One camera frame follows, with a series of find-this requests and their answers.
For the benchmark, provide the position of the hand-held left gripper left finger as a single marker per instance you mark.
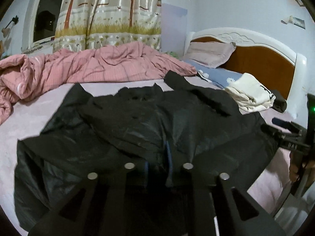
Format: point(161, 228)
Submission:
point(130, 177)

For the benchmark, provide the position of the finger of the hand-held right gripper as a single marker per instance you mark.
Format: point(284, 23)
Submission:
point(283, 123)
point(270, 131)

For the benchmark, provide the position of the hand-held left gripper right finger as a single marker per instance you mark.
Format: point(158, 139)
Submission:
point(189, 177)

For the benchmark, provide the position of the black puffer jacket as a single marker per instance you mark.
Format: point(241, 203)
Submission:
point(123, 127)

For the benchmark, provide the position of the white folded clothes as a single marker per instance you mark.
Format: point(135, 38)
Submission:
point(251, 93)

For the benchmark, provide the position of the person's right hand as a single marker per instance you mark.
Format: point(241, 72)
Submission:
point(294, 172)

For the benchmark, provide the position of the dark folded cloth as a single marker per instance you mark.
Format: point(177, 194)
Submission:
point(279, 102)

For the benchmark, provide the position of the white wooden bed headboard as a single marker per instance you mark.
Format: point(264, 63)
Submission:
point(265, 64)

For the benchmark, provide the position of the blue floral pillow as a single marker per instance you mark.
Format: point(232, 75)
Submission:
point(216, 76)

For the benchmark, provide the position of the pink pillow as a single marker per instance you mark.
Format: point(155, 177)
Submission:
point(209, 54)

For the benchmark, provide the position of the pink checked quilt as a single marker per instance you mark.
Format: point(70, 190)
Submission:
point(86, 64)

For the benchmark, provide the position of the green patterned cloth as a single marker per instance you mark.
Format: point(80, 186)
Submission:
point(174, 54)

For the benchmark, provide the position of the tree print curtain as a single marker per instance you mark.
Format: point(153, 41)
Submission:
point(108, 12)

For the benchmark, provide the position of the white framed window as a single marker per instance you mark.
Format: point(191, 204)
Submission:
point(46, 14)

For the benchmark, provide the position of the pale purple wall panel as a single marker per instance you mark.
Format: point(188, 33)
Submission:
point(173, 29)

